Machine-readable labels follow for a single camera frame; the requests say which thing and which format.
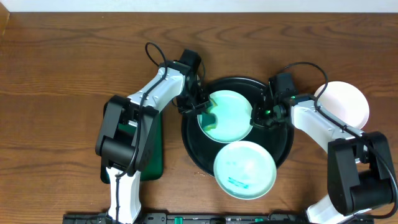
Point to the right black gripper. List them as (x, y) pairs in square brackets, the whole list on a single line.
[(257, 119)]

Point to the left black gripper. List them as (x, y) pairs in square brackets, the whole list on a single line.
[(193, 104)]

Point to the green sponge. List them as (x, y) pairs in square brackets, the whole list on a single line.
[(208, 119)]

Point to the light green plate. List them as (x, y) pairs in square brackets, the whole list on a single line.
[(233, 113), (245, 170)]

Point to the light green plate front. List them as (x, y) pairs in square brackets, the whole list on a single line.
[(245, 170)]

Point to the white plate with green smear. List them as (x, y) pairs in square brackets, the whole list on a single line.
[(347, 103)]

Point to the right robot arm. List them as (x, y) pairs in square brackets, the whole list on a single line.
[(361, 181)]

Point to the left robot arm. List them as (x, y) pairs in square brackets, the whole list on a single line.
[(122, 162)]

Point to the round black serving tray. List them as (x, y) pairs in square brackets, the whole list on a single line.
[(202, 150)]

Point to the green rectangular tray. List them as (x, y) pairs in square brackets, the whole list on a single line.
[(155, 167)]

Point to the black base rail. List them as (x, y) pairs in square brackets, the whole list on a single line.
[(162, 218)]

